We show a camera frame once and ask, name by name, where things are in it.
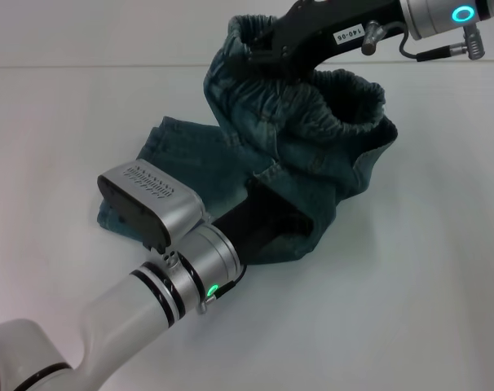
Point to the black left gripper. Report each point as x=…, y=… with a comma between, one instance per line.
x=255, y=224

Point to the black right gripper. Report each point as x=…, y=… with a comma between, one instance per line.
x=324, y=28

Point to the blue denim shorts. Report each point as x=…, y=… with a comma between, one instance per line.
x=296, y=134

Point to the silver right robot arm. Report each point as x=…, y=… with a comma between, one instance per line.
x=451, y=14

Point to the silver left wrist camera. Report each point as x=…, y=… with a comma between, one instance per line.
x=153, y=203

